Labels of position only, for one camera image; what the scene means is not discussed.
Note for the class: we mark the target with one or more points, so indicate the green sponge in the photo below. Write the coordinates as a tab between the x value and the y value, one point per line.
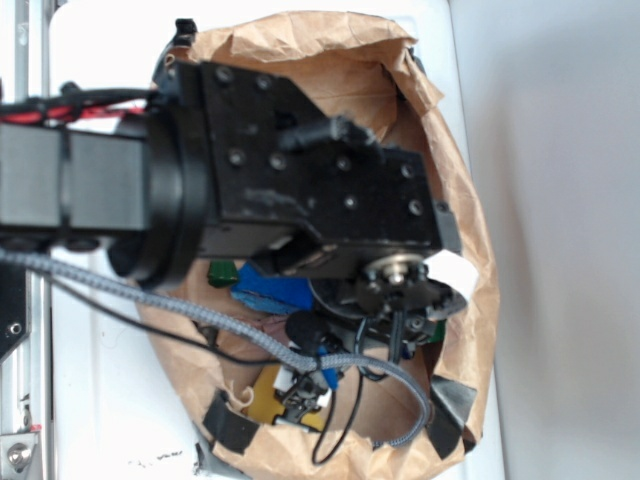
435	333

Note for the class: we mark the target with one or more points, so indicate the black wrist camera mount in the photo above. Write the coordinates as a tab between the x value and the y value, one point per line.
398	301

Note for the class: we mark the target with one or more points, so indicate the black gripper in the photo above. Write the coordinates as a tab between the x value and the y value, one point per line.
298	192

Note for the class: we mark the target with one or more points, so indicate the yellow sponge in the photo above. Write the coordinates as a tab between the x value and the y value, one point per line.
267	409

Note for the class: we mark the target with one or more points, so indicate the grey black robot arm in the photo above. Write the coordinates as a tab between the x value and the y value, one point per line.
119	169

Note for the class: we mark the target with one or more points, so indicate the blue sponge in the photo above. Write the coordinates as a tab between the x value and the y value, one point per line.
277	296

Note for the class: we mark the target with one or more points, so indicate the orange toy carrot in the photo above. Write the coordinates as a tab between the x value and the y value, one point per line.
222	274

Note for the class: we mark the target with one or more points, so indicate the aluminium rail frame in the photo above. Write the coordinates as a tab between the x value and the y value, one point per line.
27	449

